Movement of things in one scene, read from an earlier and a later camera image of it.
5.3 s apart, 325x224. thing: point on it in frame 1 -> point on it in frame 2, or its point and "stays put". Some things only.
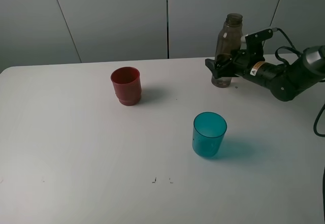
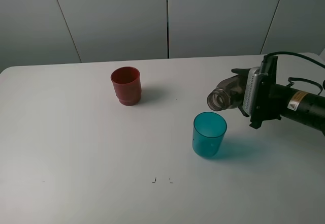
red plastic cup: x=127 y=83 stays put
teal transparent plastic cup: x=208 y=130 stays put
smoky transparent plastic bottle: x=228 y=40 -> x=227 y=94
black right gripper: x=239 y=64 -> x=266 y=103
